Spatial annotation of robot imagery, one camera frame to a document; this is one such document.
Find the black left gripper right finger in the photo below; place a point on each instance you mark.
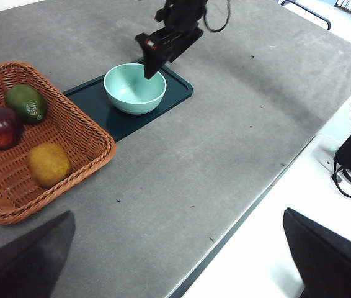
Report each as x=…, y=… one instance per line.
x=333, y=267

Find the brown wicker basket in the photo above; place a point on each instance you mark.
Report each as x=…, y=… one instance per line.
x=79, y=139

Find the yellow-orange oval fruit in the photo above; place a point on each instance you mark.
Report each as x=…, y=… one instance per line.
x=49, y=164

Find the dark red plum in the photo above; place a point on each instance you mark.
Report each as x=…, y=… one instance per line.
x=0, y=128

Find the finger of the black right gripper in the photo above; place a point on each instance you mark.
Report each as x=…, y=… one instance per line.
x=153, y=66

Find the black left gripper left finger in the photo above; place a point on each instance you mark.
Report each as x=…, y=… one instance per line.
x=23, y=267

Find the dark green rectangular tray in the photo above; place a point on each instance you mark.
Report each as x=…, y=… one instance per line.
x=101, y=115

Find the green avocado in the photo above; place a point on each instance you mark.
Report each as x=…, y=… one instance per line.
x=26, y=104

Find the black metal tube frame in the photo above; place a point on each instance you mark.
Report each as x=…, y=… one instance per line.
x=310, y=11

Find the white power strip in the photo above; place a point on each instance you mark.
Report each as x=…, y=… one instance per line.
x=326, y=152

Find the teal ribbed bowl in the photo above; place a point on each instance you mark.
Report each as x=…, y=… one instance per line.
x=132, y=96

